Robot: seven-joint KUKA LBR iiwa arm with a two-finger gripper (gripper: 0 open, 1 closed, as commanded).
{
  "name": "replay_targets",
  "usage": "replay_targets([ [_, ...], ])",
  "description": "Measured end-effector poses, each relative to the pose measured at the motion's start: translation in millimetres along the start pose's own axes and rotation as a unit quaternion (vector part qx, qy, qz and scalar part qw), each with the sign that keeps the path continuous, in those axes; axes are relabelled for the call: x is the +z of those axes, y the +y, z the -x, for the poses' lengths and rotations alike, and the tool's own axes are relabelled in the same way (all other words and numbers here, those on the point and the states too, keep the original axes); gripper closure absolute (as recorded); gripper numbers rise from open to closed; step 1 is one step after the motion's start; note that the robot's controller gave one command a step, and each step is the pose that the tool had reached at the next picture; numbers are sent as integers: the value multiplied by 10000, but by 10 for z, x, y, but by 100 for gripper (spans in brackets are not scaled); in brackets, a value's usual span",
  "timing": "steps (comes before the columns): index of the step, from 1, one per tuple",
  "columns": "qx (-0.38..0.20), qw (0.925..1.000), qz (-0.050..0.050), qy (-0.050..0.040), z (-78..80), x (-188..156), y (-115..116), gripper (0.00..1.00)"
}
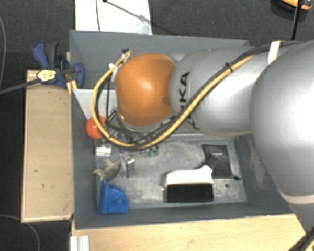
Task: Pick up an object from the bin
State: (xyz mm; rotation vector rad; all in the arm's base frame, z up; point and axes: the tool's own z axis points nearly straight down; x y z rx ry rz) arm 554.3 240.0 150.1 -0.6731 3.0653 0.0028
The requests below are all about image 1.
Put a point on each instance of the pale wood board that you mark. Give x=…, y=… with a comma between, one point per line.
x=48, y=150

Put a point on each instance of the blue plastic wedge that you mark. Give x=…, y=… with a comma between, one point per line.
x=112, y=199

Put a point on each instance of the grey metal bin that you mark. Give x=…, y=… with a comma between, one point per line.
x=151, y=176

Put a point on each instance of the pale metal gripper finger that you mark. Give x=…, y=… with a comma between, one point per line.
x=131, y=167
x=124, y=163

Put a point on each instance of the white brush with black bristles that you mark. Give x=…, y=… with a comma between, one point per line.
x=188, y=184

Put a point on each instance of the grey-brown toy animal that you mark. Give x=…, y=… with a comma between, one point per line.
x=110, y=169

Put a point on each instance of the orange ball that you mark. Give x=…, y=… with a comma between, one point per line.
x=92, y=129

